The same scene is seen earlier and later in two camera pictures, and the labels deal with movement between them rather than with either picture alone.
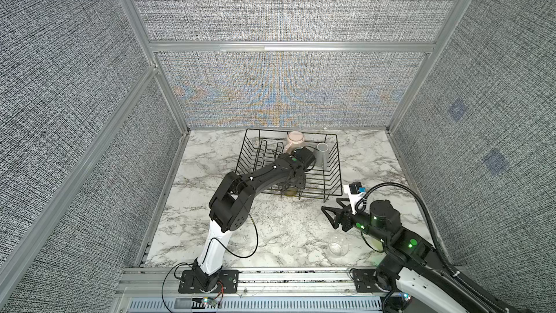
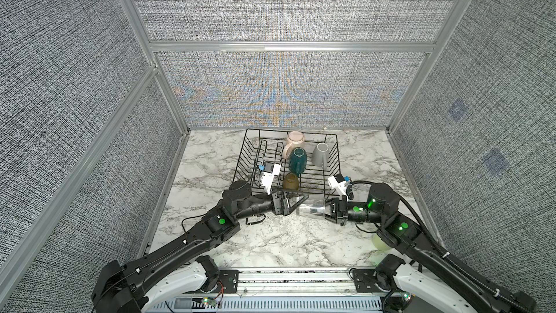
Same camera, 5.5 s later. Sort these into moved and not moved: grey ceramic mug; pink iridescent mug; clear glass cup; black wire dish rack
Moved: clear glass cup
Not moved: black wire dish rack; grey ceramic mug; pink iridescent mug
